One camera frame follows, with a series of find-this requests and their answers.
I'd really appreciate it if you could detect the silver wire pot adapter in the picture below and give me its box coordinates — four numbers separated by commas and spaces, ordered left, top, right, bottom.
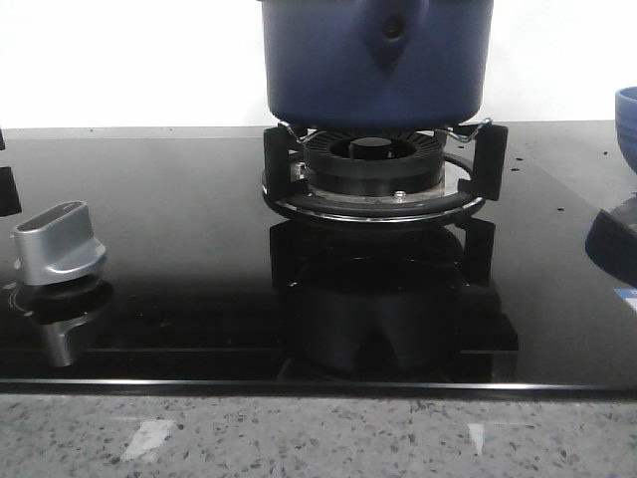
277, 118, 493, 145

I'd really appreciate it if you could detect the blue white sticker label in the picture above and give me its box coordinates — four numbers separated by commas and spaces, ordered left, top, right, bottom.
614, 288, 637, 315

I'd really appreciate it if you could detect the silver stove control knob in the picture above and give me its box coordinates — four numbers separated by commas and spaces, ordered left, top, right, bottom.
13, 201, 106, 286

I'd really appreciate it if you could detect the black gas burner head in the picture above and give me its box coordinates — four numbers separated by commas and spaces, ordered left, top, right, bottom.
304, 131, 444, 197

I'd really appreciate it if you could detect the black pot support ring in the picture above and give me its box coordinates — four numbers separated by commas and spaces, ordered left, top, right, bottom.
260, 123, 510, 229

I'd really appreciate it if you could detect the blue ceramic bowl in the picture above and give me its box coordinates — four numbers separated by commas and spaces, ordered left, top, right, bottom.
615, 86, 637, 171

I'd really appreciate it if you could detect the blue cooking pot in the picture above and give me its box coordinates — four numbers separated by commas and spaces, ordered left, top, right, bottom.
261, 0, 494, 131

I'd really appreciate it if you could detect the black glass stove top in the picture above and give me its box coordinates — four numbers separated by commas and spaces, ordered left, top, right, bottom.
1, 121, 636, 398

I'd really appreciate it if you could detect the black left pot support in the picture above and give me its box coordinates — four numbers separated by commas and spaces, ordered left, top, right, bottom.
0, 123, 24, 218

